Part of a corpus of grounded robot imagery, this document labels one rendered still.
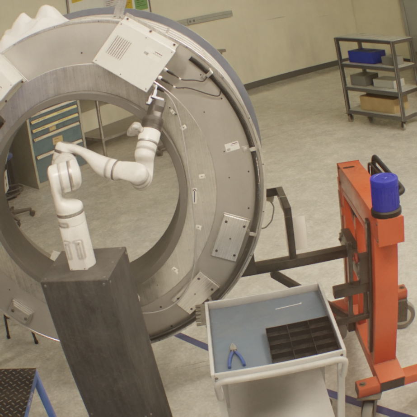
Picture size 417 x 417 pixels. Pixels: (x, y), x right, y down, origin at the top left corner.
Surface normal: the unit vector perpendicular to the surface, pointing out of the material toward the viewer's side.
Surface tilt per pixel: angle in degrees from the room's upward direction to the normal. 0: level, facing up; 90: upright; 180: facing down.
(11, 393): 0
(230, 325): 0
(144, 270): 29
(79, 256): 90
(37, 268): 44
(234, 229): 90
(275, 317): 0
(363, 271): 90
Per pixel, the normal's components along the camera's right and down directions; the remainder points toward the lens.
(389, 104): -0.73, 0.33
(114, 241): -0.15, -0.93
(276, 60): 0.67, 0.15
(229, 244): 0.05, 0.33
